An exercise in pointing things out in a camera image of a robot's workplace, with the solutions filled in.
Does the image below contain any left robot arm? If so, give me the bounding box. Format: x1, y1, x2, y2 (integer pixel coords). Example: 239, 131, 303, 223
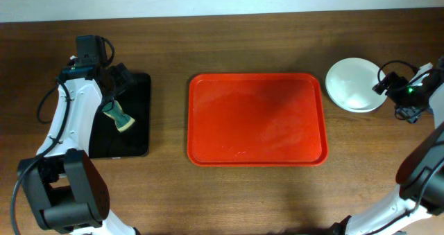
10, 35, 138, 235

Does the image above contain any red plastic tray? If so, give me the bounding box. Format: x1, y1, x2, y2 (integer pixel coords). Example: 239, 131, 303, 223
187, 73, 329, 167

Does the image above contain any green yellow sponge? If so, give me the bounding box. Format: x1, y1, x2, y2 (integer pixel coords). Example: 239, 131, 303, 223
102, 100, 135, 132

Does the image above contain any black plastic tray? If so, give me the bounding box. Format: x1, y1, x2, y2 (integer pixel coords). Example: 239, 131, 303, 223
89, 73, 151, 159

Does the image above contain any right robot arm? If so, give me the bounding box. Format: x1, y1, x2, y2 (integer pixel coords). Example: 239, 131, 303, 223
329, 69, 443, 235

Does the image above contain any white plate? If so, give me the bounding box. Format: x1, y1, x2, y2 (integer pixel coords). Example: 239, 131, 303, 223
325, 58, 387, 113

